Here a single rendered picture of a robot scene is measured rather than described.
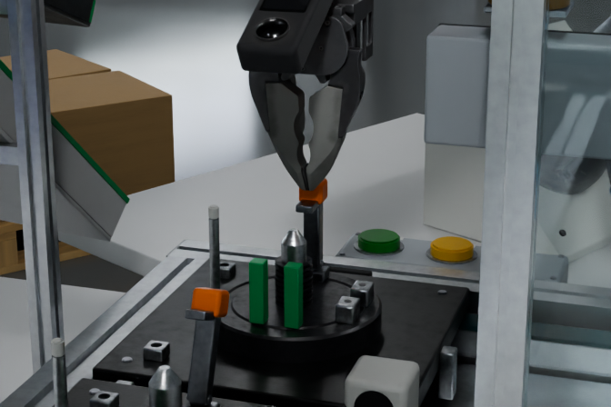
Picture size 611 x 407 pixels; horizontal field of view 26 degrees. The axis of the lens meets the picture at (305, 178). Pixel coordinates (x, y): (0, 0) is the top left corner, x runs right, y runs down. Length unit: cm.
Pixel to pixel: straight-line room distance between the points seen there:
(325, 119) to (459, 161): 55
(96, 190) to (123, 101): 271
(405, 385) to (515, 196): 19
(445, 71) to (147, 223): 85
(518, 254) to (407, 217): 83
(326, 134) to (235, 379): 20
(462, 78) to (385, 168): 101
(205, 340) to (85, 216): 32
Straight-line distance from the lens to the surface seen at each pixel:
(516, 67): 79
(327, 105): 102
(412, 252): 125
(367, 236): 125
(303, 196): 107
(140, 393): 97
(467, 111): 83
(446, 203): 158
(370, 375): 94
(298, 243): 103
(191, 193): 173
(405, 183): 177
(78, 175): 115
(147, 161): 396
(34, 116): 104
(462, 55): 82
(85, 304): 140
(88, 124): 385
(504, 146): 80
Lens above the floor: 141
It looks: 18 degrees down
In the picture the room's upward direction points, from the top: straight up
